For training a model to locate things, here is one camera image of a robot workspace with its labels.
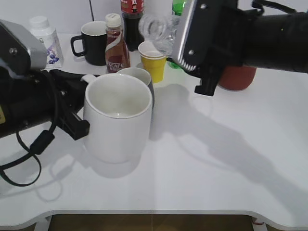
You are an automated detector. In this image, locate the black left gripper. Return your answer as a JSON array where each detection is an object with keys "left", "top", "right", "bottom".
[{"left": 0, "top": 68, "right": 90, "bottom": 141}]

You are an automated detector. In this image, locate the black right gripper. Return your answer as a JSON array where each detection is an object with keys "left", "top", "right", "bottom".
[{"left": 184, "top": 0, "right": 257, "bottom": 96}]

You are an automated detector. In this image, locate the white ceramic mug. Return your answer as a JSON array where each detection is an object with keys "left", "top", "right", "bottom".
[{"left": 81, "top": 73, "right": 153, "bottom": 164}]

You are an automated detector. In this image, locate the clear water bottle green label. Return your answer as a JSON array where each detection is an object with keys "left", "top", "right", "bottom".
[{"left": 139, "top": 14, "right": 180, "bottom": 57}]

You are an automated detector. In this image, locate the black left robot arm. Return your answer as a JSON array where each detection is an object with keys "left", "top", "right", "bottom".
[{"left": 0, "top": 68, "right": 90, "bottom": 140}]

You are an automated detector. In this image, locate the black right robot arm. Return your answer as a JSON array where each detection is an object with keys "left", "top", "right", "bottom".
[{"left": 171, "top": 0, "right": 308, "bottom": 96}]

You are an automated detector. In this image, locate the red ceramic mug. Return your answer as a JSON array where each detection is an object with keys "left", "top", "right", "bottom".
[{"left": 218, "top": 66, "right": 257, "bottom": 91}]

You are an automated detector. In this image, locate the grey ceramic mug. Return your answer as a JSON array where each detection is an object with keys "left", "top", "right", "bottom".
[{"left": 118, "top": 67, "right": 155, "bottom": 108}]

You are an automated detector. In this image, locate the black ceramic mug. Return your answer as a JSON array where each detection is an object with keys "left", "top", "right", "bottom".
[{"left": 70, "top": 21, "right": 107, "bottom": 66}]

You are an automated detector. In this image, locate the yellow paper cup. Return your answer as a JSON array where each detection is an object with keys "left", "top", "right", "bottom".
[{"left": 138, "top": 41, "right": 167, "bottom": 83}]

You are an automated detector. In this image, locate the brown Nescafe coffee bottle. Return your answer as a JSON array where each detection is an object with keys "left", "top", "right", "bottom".
[{"left": 105, "top": 13, "right": 131, "bottom": 73}]

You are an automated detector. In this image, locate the green soda bottle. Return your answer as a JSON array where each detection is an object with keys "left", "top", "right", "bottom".
[{"left": 167, "top": 0, "right": 186, "bottom": 69}]

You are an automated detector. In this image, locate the white yogurt drink bottle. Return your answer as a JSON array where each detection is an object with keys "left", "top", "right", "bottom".
[{"left": 29, "top": 16, "right": 64, "bottom": 69}]

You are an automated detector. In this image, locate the dark cola bottle red label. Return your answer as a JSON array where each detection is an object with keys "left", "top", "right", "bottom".
[{"left": 121, "top": 0, "right": 144, "bottom": 51}]

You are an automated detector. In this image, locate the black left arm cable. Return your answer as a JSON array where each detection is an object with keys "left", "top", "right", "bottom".
[{"left": 0, "top": 72, "right": 67, "bottom": 186}]

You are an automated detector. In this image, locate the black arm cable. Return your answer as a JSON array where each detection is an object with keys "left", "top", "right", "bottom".
[
  {"left": 0, "top": 72, "right": 67, "bottom": 186},
  {"left": 251, "top": 0, "right": 297, "bottom": 15}
]

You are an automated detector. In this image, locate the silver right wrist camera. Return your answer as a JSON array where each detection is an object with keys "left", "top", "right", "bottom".
[{"left": 171, "top": 0, "right": 197, "bottom": 72}]

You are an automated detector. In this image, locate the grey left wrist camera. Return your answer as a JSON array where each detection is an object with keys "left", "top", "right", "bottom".
[{"left": 0, "top": 20, "right": 47, "bottom": 76}]

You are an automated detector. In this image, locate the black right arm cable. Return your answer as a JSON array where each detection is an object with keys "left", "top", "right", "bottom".
[{"left": 251, "top": 0, "right": 297, "bottom": 15}]

